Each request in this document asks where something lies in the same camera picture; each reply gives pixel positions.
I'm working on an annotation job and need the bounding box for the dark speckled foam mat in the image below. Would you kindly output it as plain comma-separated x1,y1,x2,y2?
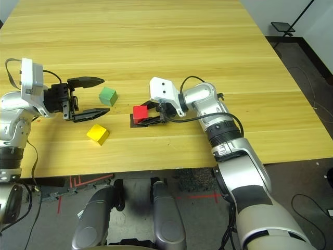
177,168,217,193

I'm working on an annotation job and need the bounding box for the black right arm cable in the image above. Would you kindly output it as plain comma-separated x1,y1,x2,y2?
163,75,245,138

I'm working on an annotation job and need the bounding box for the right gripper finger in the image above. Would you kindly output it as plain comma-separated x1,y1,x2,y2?
135,114,168,128
142,99,157,112

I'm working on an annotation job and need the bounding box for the grey robot left leg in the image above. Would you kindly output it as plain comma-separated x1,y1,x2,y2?
72,178,126,250

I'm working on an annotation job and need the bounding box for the grey robot leg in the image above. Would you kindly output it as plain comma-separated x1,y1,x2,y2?
72,178,126,250
150,177,188,250

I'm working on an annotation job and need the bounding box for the black stand base plate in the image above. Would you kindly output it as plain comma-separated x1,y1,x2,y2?
271,21,297,38

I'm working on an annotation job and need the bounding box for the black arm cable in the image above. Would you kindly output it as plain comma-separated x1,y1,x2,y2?
5,58,63,91
163,75,245,138

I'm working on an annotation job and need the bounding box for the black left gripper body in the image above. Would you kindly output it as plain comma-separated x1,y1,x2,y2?
43,82,79,123

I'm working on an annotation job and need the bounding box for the thin black stand pole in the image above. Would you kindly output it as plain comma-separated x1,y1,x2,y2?
289,0,316,29

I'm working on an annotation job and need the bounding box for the black square tape marker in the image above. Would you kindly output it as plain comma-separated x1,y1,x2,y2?
129,114,151,129

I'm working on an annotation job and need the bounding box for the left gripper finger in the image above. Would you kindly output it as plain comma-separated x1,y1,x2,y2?
69,107,111,123
67,76,106,90

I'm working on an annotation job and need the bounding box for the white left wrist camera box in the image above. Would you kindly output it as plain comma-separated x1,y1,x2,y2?
20,57,57,118

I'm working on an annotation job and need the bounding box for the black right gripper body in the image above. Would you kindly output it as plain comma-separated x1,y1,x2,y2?
153,100,181,124

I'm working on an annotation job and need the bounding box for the grey robot right leg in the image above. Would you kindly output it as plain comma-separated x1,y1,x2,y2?
150,177,188,250

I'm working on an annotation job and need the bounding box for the red wooden block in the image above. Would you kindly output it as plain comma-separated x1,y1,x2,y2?
133,105,149,124

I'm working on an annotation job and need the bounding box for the black robot waist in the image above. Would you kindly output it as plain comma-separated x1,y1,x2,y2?
107,237,157,250

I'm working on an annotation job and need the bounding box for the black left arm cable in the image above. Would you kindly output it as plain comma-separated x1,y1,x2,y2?
5,58,63,91

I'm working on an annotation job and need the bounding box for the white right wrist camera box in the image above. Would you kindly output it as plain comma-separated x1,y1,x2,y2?
149,77,190,118

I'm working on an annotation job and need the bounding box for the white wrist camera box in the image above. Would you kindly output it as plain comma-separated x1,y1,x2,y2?
149,77,190,118
20,57,57,118

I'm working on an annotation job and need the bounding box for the black table frame bar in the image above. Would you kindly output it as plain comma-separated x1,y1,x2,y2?
21,177,66,187

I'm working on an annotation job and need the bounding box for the green wooden block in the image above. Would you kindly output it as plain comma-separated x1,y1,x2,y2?
98,86,118,107

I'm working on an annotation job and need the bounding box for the thin black floor cable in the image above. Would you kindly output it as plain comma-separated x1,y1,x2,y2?
291,193,333,236

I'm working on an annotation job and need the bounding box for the yellow wooden block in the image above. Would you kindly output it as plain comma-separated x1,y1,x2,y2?
86,123,110,147

